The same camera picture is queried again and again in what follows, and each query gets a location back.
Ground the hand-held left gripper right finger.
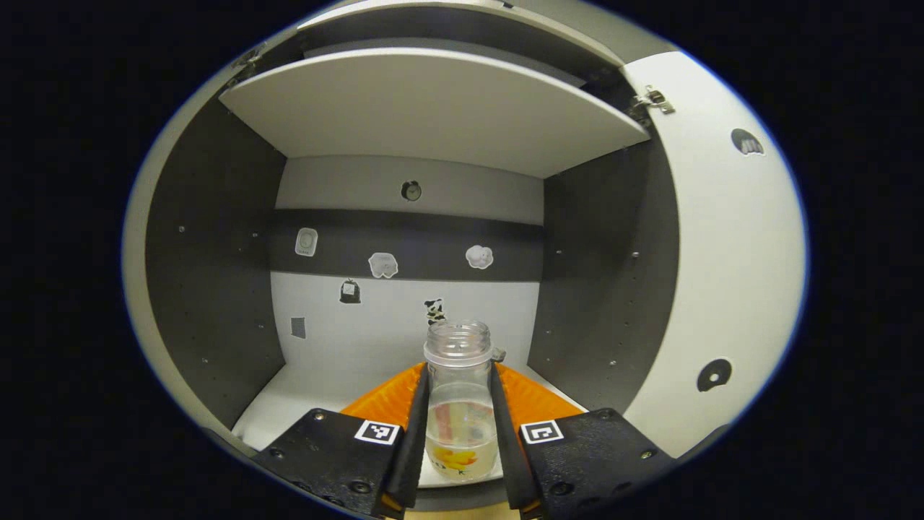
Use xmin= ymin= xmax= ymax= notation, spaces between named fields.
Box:
xmin=489 ymin=361 xmax=679 ymax=519

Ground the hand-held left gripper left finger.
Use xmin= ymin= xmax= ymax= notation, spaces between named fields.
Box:
xmin=250 ymin=361 xmax=432 ymax=519

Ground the clear plastic bottle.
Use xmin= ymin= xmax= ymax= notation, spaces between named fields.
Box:
xmin=424 ymin=320 xmax=504 ymax=483

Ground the grey and white cabinet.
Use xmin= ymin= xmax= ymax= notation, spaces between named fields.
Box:
xmin=121 ymin=0 xmax=683 ymax=510

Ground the white cabinet shelf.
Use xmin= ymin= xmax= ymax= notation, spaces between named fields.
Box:
xmin=219 ymin=47 xmax=650 ymax=179

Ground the metal door hinge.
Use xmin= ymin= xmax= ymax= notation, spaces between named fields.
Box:
xmin=231 ymin=43 xmax=266 ymax=73
xmin=628 ymin=85 xmax=676 ymax=124

